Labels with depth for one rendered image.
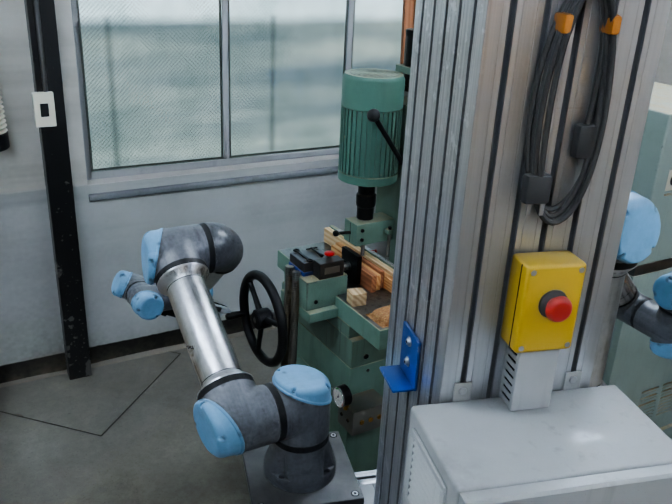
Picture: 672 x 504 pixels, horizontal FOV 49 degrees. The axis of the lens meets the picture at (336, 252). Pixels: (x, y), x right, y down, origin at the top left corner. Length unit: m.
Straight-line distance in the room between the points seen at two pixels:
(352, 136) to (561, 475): 1.29
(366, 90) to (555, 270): 1.13
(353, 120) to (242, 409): 0.96
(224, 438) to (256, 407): 0.08
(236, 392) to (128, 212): 1.95
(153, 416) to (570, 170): 2.44
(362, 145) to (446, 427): 1.16
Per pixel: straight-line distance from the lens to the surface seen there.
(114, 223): 3.29
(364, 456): 2.36
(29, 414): 3.31
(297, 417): 1.45
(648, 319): 1.70
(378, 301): 2.09
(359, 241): 2.19
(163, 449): 3.00
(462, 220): 0.97
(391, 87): 2.04
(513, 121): 0.96
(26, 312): 3.38
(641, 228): 1.36
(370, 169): 2.08
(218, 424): 1.39
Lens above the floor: 1.85
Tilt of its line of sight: 23 degrees down
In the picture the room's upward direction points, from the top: 3 degrees clockwise
